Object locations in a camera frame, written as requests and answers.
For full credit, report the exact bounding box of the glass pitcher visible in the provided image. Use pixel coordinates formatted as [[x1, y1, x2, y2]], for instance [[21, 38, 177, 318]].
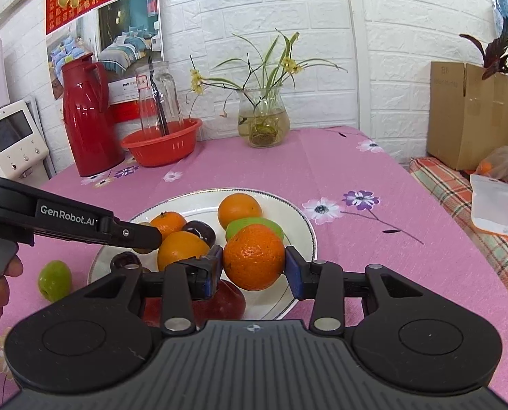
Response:
[[135, 60, 185, 137]]

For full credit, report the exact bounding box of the green apple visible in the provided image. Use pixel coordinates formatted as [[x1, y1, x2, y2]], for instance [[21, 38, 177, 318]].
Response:
[[38, 260, 73, 302], [225, 217, 285, 244]]

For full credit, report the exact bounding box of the black stirring stick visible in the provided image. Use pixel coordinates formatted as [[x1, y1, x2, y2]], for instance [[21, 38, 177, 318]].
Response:
[[148, 53, 171, 136]]

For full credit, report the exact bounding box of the red thermos jug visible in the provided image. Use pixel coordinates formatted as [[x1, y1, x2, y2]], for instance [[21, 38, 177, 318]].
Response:
[[61, 52, 126, 178]]

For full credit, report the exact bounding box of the pink floral tablecloth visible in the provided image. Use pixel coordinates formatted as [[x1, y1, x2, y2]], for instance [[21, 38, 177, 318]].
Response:
[[0, 126, 508, 410]]

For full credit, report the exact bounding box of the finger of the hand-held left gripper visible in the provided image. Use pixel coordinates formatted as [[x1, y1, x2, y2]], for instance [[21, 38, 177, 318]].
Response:
[[98, 216, 163, 251]]

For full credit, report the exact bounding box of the white water dispenser with screen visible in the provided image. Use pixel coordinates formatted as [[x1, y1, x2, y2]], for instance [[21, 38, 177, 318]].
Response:
[[0, 99, 52, 180]]

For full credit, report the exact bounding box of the bumpy tangerine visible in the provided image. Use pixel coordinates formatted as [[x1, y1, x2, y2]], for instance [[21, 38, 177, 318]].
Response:
[[222, 223, 286, 292]]

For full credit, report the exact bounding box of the dark purple plum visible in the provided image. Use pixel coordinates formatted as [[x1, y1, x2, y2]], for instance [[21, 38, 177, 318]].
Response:
[[110, 251, 142, 272], [181, 220, 217, 248]]

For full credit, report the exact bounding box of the glass vase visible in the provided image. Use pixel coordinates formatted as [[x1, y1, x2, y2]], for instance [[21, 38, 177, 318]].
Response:
[[237, 86, 291, 149]]

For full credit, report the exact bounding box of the white vertical wall pipe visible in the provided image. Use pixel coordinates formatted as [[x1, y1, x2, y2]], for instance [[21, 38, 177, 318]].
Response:
[[343, 0, 372, 131]]

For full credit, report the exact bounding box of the green plant with yellow flowers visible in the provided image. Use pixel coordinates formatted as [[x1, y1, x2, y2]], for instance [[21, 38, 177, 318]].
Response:
[[187, 29, 348, 137]]

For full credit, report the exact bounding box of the red plastic basin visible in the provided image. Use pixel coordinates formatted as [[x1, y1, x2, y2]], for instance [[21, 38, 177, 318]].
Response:
[[121, 117, 203, 168]]

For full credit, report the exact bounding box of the red apple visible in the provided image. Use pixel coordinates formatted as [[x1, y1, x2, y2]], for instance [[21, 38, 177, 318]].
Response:
[[143, 298, 165, 327], [193, 279, 247, 322]]

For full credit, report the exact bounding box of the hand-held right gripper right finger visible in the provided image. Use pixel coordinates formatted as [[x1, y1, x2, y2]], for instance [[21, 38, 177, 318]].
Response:
[[285, 245, 468, 334]]

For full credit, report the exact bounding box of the bedding wall calendar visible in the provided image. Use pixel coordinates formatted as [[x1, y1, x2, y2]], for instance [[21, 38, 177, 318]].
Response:
[[45, 0, 165, 124]]

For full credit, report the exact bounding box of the plaid cloth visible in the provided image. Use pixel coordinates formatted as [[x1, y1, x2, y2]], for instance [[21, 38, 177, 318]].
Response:
[[409, 156, 508, 308]]

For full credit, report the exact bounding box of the smooth orange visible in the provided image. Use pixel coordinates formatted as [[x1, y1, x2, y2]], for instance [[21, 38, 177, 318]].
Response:
[[157, 231, 212, 272], [217, 193, 264, 231]]

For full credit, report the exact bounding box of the tangerine with green stem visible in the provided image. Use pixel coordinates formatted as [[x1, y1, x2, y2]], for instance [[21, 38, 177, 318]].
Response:
[[149, 211, 187, 242]]

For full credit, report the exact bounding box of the cardboard box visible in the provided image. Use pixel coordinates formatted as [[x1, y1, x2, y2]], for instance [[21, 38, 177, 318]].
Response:
[[427, 60, 508, 170]]

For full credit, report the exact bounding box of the purple leaf plant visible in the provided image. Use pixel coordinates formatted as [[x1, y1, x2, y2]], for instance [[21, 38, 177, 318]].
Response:
[[459, 16, 508, 99]]

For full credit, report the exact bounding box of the white plastic pouch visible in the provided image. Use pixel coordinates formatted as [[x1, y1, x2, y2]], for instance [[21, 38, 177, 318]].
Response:
[[469, 174, 508, 240]]

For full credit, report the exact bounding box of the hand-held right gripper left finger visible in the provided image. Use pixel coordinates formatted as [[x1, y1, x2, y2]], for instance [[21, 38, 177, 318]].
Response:
[[44, 244, 224, 337]]

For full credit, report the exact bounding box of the white plate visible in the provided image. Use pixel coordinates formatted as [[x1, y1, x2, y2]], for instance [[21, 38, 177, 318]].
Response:
[[87, 187, 318, 321]]

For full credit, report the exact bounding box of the clear plastic bag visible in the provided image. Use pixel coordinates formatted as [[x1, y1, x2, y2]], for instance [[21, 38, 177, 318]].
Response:
[[476, 142, 508, 182]]

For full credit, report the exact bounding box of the brown kiwi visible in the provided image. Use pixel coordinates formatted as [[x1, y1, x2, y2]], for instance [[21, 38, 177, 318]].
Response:
[[132, 221, 163, 256]]

